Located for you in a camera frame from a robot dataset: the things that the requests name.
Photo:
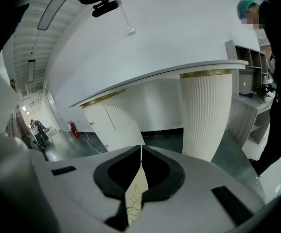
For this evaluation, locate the white wall conduit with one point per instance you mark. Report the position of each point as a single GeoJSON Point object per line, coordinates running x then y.
{"type": "Point", "coordinates": [125, 13]}

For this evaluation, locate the patterned beige mat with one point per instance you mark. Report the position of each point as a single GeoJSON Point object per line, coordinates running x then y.
{"type": "Point", "coordinates": [134, 198]}

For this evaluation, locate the short ceiling light panel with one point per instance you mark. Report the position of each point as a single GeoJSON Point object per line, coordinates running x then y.
{"type": "Point", "coordinates": [31, 70]}

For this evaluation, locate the red fire extinguisher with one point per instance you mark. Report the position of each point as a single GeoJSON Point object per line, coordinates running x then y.
{"type": "Point", "coordinates": [74, 129]}

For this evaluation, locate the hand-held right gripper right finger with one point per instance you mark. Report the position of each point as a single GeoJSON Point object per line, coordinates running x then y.
{"type": "Point", "coordinates": [194, 178]}

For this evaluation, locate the silver laptop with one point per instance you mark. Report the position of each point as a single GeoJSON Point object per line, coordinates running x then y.
{"type": "Point", "coordinates": [245, 83]}

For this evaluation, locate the white fluted pedestal with door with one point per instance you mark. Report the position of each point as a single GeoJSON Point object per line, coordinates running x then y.
{"type": "Point", "coordinates": [121, 125]}

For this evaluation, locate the grey desk with cubby shelf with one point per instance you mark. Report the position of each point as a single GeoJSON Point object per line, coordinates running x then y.
{"type": "Point", "coordinates": [250, 105]}

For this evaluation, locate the white wall junction box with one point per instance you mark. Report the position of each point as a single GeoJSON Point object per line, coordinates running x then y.
{"type": "Point", "coordinates": [130, 30]}

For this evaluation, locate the white fluted table pedestal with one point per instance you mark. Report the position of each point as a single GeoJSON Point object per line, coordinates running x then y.
{"type": "Point", "coordinates": [206, 115]}

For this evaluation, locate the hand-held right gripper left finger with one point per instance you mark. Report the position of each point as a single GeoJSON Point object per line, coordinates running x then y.
{"type": "Point", "coordinates": [82, 178]}

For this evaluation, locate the long ceiling light panel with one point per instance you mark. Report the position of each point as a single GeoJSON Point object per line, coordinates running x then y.
{"type": "Point", "coordinates": [51, 8]}

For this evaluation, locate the black head-worn camera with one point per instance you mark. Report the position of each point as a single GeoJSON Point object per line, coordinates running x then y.
{"type": "Point", "coordinates": [105, 8]}

